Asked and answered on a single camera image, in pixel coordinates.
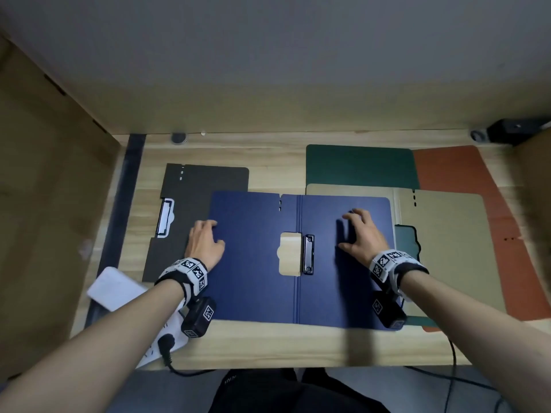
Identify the person's right hand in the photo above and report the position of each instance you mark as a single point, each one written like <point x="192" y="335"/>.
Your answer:
<point x="368" y="243"/>

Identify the person's left hand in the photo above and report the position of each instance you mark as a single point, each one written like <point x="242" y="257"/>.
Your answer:
<point x="204" y="247"/>

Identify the person's left thumb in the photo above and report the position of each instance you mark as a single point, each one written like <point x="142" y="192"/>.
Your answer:
<point x="218" y="245"/>

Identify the person's right thumb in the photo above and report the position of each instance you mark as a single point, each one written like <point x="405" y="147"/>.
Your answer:
<point x="345" y="246"/>

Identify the blue clip folder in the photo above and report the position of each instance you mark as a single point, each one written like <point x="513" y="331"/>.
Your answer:
<point x="258" y="262"/>

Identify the person's right forearm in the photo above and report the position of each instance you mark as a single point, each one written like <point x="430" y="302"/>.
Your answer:
<point x="473" y="322"/>

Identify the person's left forearm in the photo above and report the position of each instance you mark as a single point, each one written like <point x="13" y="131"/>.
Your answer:
<point x="94" y="348"/>

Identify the marker-printed left wristband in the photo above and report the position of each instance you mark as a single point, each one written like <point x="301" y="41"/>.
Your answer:
<point x="189" y="270"/>

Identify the marker-printed wristband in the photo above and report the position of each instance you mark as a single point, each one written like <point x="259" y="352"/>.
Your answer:
<point x="389" y="261"/>
<point x="189" y="270"/>

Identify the marker-printed right wristband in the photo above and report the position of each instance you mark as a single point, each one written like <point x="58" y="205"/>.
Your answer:
<point x="389" y="261"/>

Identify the black clip folder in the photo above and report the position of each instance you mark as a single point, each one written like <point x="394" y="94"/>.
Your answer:
<point x="193" y="197"/>

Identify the silver metal folder clip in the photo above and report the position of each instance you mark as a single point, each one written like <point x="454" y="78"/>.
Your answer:
<point x="165" y="217"/>

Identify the dark green clip folder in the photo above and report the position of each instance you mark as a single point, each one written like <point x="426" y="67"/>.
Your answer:
<point x="361" y="166"/>

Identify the khaki clip folder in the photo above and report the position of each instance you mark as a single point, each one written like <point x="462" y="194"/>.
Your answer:
<point x="452" y="249"/>

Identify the white printed paper sheet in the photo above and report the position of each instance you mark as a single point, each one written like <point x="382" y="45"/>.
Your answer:
<point x="160" y="337"/>

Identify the white paper stack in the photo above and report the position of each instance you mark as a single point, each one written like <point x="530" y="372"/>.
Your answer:
<point x="115" y="290"/>

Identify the round gray desk grommet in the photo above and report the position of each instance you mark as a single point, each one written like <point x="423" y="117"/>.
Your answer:
<point x="179" y="138"/>

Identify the person's black clothing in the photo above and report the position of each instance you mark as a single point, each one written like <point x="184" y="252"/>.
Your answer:
<point x="280" y="393"/>

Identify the orange-red clip folder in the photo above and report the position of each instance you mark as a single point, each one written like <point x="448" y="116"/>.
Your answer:
<point x="503" y="202"/>

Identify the round gray lens cap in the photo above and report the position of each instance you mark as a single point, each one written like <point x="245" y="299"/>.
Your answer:
<point x="478" y="135"/>

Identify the brown wooden side panel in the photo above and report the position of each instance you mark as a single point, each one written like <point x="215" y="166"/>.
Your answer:
<point x="47" y="210"/>

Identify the black box device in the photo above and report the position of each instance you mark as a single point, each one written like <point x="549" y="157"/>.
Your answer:
<point x="512" y="129"/>

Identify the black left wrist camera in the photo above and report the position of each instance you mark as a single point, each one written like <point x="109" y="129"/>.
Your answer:
<point x="199" y="317"/>

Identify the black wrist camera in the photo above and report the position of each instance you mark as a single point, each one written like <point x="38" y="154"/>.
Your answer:
<point x="389" y="311"/>
<point x="199" y="317"/>

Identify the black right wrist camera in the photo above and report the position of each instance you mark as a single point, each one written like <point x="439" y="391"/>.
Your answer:
<point x="389" y="311"/>

